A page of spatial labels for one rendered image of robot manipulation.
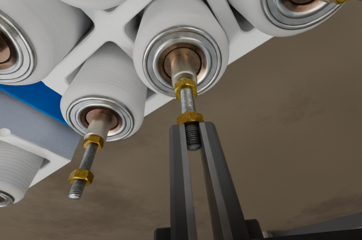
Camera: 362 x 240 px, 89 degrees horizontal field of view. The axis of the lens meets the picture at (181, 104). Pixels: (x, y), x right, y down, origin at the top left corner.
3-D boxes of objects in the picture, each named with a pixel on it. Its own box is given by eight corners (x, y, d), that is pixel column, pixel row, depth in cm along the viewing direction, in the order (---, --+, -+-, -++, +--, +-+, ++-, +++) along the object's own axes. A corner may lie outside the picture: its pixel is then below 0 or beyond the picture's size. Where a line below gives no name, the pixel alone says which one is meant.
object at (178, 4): (152, 43, 35) (145, 107, 21) (139, -17, 28) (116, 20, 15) (203, 36, 35) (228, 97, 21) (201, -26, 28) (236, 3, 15)
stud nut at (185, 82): (173, 78, 15) (173, 84, 14) (194, 75, 15) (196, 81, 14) (176, 97, 16) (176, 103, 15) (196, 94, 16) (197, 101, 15)
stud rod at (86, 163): (104, 127, 21) (81, 196, 15) (103, 132, 21) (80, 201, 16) (94, 124, 20) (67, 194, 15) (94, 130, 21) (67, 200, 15)
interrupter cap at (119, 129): (141, 103, 21) (140, 107, 20) (127, 142, 25) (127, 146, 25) (68, 84, 19) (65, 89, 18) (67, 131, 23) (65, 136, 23)
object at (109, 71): (157, 38, 34) (152, 100, 20) (144, 79, 40) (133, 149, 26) (103, 18, 31) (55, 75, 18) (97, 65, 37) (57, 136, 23)
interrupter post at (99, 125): (114, 113, 22) (108, 135, 19) (111, 126, 23) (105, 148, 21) (92, 108, 21) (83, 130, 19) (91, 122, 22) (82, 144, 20)
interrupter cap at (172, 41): (152, 98, 21) (151, 102, 20) (133, 29, 16) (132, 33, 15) (219, 89, 20) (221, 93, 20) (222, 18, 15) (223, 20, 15)
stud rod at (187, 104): (177, 72, 16) (184, 143, 10) (188, 70, 16) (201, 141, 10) (179, 81, 17) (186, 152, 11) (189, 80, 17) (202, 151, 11)
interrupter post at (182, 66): (171, 75, 19) (172, 95, 16) (167, 54, 17) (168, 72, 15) (194, 72, 19) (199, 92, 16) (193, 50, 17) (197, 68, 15)
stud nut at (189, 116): (175, 111, 12) (175, 121, 11) (202, 108, 12) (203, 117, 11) (179, 131, 13) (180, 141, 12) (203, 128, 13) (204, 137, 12)
